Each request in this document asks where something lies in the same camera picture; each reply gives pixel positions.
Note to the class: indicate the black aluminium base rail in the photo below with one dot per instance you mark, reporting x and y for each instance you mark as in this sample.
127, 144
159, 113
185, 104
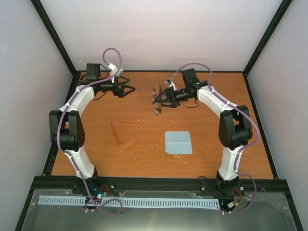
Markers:
204, 187

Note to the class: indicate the black right frame post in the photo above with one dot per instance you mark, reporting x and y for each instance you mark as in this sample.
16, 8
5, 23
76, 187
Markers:
282, 9

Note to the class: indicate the light blue cleaning cloth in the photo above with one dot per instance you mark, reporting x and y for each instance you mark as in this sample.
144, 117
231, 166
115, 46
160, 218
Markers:
178, 143

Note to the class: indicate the light blue slotted cable duct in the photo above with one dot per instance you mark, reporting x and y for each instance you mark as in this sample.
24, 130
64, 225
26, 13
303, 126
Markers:
131, 202

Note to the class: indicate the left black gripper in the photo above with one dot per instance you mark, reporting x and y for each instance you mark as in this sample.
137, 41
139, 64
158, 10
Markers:
120, 93

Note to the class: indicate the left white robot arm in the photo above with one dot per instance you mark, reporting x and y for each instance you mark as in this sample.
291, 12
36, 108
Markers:
66, 129

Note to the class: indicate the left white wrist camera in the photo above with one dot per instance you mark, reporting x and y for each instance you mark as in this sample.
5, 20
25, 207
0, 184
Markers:
115, 72

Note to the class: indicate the black left frame post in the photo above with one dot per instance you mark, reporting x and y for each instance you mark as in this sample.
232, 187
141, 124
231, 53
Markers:
53, 34

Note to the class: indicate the brown fabric sunglasses pouch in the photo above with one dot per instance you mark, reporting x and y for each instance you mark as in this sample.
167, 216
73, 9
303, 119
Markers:
156, 106

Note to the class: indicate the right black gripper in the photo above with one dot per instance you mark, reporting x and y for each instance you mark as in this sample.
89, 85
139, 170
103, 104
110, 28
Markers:
169, 95

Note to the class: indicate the black frame post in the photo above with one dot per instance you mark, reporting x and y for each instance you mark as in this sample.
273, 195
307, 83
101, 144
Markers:
282, 9
53, 34

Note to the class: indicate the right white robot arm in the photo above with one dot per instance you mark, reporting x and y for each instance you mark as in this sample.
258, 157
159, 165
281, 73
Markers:
234, 128

